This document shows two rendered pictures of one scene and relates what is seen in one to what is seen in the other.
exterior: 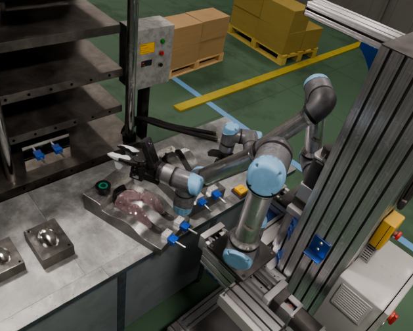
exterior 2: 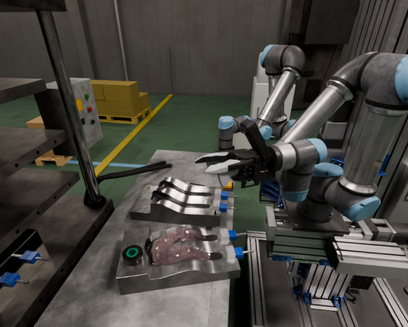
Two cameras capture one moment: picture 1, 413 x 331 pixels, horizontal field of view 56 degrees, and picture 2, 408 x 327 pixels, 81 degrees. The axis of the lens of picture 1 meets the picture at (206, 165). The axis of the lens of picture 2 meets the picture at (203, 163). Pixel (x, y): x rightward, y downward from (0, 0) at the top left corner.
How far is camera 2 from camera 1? 112 cm
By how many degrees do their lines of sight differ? 29
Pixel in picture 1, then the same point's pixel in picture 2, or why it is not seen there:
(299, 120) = (290, 78)
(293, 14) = (129, 87)
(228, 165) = (318, 117)
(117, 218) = (176, 273)
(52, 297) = not seen: outside the picture
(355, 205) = not seen: outside the picture
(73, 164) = (60, 262)
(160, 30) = (81, 85)
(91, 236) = (160, 317)
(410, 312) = not seen: hidden behind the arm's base
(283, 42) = (130, 108)
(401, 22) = (183, 78)
